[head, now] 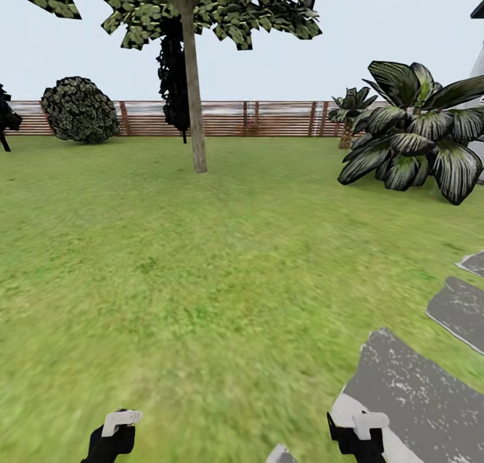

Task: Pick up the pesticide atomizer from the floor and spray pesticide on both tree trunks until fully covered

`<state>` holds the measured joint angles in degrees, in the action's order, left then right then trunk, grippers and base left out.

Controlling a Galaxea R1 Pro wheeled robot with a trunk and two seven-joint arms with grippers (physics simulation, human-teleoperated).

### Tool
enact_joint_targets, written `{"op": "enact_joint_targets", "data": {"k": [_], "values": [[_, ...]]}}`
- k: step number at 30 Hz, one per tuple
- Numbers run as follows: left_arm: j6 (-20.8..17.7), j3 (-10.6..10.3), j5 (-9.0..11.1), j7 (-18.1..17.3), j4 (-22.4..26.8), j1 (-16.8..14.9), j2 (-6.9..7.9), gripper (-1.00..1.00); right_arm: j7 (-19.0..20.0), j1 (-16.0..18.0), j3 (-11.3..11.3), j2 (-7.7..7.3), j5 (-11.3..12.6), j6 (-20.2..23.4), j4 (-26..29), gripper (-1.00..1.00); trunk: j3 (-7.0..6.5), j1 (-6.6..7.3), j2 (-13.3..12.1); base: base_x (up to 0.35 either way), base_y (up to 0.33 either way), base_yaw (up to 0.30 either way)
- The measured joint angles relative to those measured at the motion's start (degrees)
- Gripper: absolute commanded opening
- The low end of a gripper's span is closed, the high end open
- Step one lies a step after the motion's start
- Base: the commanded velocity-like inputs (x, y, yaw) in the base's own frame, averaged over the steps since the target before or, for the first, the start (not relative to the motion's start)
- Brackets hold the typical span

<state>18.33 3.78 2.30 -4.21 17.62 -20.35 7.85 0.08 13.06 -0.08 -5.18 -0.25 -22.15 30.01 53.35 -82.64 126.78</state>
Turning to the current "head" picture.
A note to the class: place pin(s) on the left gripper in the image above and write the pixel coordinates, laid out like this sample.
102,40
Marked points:
121,442

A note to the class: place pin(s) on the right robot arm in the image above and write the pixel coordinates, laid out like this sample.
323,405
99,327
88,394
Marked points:
365,439

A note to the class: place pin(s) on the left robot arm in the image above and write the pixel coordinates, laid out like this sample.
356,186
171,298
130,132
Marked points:
113,438

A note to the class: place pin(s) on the bush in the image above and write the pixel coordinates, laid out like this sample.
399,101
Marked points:
79,111
349,107
405,148

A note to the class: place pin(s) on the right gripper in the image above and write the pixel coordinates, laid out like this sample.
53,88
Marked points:
349,443

